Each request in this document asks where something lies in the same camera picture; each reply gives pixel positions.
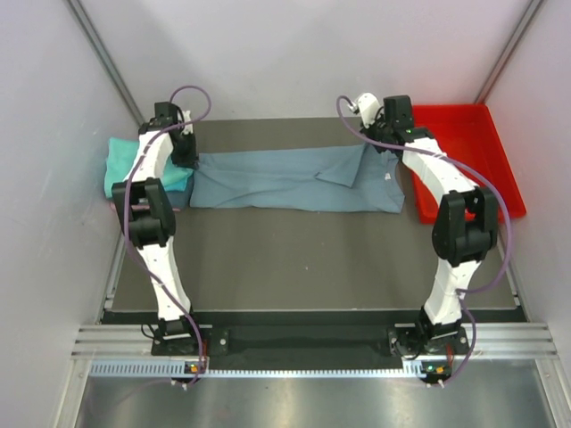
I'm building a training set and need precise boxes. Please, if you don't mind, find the grey-blue t shirt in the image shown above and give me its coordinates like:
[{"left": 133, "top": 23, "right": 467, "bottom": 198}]
[{"left": 190, "top": 144, "right": 405, "bottom": 214}]

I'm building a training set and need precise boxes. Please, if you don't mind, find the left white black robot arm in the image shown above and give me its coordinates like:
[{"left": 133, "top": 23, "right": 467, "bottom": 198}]
[{"left": 112, "top": 101, "right": 203, "bottom": 358}]

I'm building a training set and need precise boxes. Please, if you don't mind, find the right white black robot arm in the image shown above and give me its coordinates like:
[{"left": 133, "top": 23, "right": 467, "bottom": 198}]
[{"left": 356, "top": 93, "right": 499, "bottom": 359}]

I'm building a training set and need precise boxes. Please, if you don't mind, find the teal folded t shirt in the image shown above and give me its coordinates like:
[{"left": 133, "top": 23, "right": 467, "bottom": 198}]
[{"left": 101, "top": 136, "right": 193, "bottom": 200}]

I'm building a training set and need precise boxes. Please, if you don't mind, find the pink folded t shirt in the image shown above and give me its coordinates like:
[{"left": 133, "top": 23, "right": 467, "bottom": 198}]
[{"left": 110, "top": 201, "right": 186, "bottom": 212}]

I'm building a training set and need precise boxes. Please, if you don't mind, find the red plastic bin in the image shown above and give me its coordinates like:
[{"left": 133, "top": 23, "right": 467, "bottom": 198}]
[{"left": 413, "top": 104, "right": 526, "bottom": 218}]

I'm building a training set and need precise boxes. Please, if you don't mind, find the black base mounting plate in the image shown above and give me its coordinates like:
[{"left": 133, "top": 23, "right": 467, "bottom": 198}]
[{"left": 150, "top": 324, "right": 469, "bottom": 358}]

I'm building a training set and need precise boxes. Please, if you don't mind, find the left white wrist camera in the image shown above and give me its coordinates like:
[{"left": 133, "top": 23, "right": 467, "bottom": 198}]
[{"left": 179, "top": 110, "right": 194, "bottom": 136}]

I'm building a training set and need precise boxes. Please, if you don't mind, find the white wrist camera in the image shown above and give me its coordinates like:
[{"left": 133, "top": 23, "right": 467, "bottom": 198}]
[
  {"left": 179, "top": 110, "right": 194, "bottom": 136},
  {"left": 349, "top": 93, "right": 383, "bottom": 128}
]

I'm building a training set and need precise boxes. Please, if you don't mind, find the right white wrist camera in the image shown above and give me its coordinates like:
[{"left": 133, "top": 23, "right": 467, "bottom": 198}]
[{"left": 349, "top": 93, "right": 383, "bottom": 128}]

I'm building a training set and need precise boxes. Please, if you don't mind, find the aluminium frame rail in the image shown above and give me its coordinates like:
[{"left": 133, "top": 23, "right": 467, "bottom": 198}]
[{"left": 71, "top": 323, "right": 558, "bottom": 359}]

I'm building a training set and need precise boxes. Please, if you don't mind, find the grey slotted cable duct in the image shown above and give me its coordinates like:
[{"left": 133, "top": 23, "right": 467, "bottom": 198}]
[{"left": 88, "top": 358, "right": 451, "bottom": 378}]

